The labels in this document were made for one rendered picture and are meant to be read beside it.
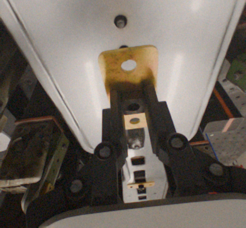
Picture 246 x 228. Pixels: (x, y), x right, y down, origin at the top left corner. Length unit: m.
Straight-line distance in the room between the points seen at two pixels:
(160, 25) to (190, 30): 0.03
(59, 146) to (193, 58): 0.26
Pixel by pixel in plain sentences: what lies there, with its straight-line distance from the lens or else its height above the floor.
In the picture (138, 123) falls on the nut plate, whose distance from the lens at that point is 0.16.
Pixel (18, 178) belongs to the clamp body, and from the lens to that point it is 0.32.
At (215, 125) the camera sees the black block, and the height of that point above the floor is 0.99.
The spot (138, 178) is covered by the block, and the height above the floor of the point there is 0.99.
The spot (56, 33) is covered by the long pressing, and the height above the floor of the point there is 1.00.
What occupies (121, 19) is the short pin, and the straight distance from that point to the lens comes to 0.17.
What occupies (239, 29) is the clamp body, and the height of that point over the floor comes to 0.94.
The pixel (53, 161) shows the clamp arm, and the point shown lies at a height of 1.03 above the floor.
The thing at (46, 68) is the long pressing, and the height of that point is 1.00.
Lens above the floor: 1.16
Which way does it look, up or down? 42 degrees down
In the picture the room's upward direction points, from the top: 174 degrees clockwise
